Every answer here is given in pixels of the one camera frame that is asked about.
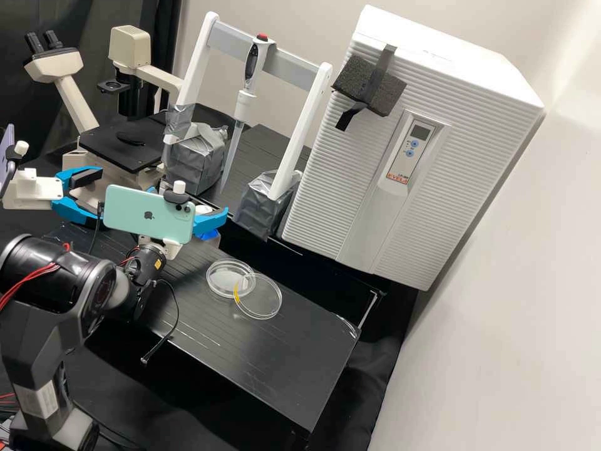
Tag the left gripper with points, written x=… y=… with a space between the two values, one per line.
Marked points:
x=33 y=188

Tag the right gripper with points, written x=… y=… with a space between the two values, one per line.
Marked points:
x=172 y=249

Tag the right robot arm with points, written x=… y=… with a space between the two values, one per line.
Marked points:
x=51 y=282

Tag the white-capped bottle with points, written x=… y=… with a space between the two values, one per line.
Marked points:
x=203 y=209

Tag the grey taped block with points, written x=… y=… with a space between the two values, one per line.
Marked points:
x=192 y=159
x=258 y=206

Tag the petri dish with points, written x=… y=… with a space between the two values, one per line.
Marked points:
x=227 y=277

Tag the black platform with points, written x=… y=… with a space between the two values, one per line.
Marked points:
x=263 y=150
x=263 y=357

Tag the pipette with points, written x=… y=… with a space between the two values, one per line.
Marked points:
x=244 y=105

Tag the petri dish lid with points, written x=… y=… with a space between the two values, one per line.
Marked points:
x=263 y=300

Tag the cream microscope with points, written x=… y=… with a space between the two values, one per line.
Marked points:
x=136 y=47

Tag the incubator door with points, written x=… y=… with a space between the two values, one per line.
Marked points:
x=357 y=188

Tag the white pipette stand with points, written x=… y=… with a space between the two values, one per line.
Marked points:
x=300 y=66

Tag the white incubator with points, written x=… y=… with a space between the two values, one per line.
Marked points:
x=446 y=44

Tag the right wrist camera phone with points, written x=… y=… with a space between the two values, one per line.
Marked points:
x=141 y=213

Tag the wrist camera phone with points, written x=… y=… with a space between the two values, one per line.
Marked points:
x=141 y=213
x=6 y=157

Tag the left wrist camera phone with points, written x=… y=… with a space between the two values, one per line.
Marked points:
x=6 y=157

